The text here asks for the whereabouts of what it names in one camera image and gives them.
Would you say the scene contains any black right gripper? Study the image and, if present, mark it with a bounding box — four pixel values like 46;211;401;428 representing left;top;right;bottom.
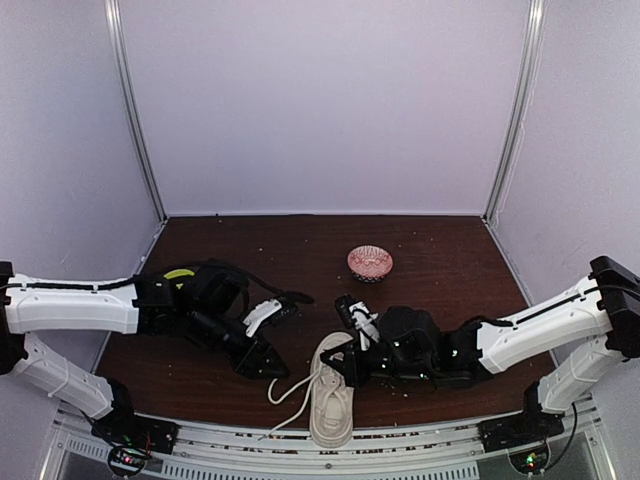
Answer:
321;337;435;390

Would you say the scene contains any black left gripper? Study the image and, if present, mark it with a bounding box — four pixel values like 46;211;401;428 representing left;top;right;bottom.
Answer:
187;304;292;381

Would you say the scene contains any white canvas sneaker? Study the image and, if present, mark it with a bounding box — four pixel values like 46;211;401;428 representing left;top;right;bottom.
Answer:
309;332;354;449

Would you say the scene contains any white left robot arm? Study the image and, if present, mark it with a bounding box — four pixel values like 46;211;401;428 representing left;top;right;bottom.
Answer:
1;259;312;444

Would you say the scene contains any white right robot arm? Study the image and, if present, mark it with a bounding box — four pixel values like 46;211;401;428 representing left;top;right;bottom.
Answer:
320;256;639;442

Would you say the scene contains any lime green bowl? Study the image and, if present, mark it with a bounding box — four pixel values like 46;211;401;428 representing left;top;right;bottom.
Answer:
164;268;195;289

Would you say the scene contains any red patterned bowl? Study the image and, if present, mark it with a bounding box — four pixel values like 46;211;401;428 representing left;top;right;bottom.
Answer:
347;245;394;283

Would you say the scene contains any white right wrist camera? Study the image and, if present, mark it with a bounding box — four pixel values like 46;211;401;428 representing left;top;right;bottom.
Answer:
334;295;380;351

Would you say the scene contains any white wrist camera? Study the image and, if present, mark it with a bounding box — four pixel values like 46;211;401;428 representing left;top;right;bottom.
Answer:
334;295;380;351
242;299;282;338

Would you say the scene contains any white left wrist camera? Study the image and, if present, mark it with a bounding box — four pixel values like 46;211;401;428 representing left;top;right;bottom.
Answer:
242;299;282;338

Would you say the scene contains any aluminium frame rail left side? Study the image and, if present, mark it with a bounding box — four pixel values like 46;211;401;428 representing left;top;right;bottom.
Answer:
137;218;169;272

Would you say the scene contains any aluminium front rail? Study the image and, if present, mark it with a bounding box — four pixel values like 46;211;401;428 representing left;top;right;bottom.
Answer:
49;394;601;480

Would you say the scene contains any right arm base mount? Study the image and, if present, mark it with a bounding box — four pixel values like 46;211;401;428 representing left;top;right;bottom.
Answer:
477;400;564;476

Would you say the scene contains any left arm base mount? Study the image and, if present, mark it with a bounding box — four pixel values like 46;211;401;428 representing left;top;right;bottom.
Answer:
85;379;179;479

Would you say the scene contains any aluminium frame post back left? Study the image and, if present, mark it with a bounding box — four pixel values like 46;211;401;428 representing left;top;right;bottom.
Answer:
104;0;168;223

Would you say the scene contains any aluminium frame post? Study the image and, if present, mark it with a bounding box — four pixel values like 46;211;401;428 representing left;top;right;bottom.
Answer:
483;0;546;226
104;0;168;223

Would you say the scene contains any aluminium frame post back right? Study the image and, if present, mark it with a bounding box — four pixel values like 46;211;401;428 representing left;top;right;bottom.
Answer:
483;0;546;226

